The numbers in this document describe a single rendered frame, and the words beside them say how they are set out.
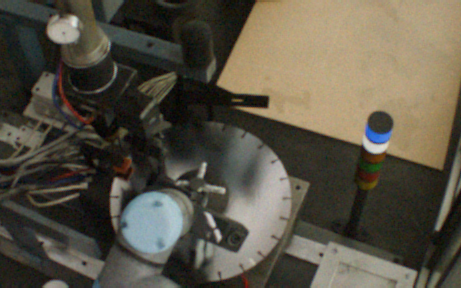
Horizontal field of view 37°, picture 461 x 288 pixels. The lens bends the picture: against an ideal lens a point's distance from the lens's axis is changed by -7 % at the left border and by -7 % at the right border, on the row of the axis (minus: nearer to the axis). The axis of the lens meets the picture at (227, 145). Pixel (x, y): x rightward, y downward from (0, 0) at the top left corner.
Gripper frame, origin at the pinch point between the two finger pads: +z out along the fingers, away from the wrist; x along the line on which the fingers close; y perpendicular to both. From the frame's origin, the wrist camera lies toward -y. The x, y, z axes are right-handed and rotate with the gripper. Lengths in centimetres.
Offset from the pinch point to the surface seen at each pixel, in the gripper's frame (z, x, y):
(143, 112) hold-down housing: -21.8, -11.6, 12.1
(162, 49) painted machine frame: 10.7, -21.9, 21.7
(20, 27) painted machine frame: 20, -13, 56
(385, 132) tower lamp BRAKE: -9.9, -26.1, -21.4
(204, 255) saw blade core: -0.6, 6.8, -4.3
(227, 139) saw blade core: 12.1, -12.4, 2.7
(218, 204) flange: 3.7, -1.8, -2.0
